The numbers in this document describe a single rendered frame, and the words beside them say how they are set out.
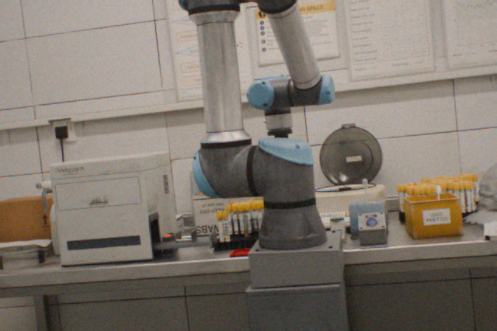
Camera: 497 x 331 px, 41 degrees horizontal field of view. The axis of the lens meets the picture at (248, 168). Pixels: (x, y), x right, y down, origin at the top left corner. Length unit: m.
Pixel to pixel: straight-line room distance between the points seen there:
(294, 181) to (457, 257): 0.56
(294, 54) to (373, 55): 0.86
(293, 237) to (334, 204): 0.67
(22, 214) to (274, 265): 1.22
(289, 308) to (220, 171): 0.33
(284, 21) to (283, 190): 0.38
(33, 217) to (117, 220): 0.55
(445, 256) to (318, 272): 0.47
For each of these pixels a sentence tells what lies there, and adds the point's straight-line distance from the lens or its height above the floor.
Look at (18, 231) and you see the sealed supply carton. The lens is 2.45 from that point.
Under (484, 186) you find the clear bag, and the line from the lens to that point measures 2.32.
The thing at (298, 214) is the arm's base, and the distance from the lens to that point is 1.42.
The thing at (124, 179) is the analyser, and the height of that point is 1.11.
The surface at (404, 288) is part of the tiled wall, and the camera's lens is 2.49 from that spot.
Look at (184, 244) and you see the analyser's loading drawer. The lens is 1.88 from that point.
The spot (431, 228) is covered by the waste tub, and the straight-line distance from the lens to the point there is 1.84.
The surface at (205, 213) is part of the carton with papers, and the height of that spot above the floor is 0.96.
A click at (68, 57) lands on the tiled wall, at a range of 2.66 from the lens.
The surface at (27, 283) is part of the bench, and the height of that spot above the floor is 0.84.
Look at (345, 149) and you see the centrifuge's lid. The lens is 2.37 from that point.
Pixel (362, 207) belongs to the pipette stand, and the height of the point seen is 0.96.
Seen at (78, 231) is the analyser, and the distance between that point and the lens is 1.96.
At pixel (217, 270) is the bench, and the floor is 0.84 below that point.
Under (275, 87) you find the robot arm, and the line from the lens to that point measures 1.73.
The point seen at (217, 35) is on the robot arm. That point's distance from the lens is 1.46.
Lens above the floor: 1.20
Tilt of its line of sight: 3 degrees down
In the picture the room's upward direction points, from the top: 6 degrees counter-clockwise
